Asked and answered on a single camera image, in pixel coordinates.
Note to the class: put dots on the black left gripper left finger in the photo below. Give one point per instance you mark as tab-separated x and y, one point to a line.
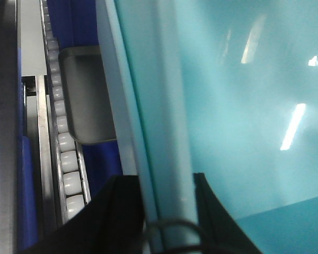
111	223

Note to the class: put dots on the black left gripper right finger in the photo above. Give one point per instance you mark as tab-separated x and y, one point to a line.
216	222

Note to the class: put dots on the light blue plastic bin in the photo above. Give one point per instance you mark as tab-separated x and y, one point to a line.
224	88

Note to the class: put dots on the white roller conveyor track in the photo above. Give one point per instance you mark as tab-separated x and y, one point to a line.
67	155

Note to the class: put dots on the dark blue bin far left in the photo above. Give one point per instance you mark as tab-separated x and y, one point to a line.
27	223

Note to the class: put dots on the grey plastic bin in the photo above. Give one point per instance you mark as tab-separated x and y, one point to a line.
87	104

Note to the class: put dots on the steel shelf side rail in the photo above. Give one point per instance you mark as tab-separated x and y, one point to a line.
8	124

